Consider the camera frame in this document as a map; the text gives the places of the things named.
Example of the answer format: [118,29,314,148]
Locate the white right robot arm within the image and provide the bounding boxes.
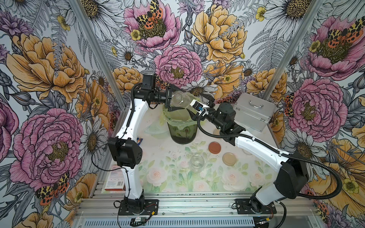
[198,103,309,213]

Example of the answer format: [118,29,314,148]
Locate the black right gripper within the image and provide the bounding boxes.
[187,93,225,129]

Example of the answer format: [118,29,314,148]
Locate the green plastic bin liner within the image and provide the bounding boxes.
[163,97,202,126]

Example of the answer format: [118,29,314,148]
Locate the silver metal case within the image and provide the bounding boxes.
[233,93,276,132]

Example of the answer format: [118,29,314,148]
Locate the aluminium frame post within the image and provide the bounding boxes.
[70,1,126,111]
[261,0,324,100]

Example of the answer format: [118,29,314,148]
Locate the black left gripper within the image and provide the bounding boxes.
[152,84,186,111]

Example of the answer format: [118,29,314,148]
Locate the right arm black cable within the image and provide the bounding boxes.
[196,112,343,200]

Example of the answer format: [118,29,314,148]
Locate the pink red packet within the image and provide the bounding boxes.
[104,165,125,191]

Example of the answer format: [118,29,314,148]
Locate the aluminium frame post left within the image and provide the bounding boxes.
[70,1,126,111]

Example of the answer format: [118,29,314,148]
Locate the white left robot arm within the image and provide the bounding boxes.
[108,75,181,215]

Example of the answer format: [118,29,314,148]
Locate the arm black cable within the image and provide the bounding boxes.
[196,112,343,200]
[91,82,156,172]

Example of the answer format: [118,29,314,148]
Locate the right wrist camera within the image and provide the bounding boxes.
[190,99,215,114]

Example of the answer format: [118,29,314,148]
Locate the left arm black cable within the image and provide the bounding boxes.
[91,82,156,172]

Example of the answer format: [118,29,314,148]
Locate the aluminium frame post right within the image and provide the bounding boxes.
[261,0,324,100]

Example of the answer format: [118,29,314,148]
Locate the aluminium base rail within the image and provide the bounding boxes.
[73,192,325,228]

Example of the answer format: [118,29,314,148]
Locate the blue snack packet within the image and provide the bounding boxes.
[136,138,142,145]

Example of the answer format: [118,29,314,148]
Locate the glass jar orange lid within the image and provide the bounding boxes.
[189,154,205,173]

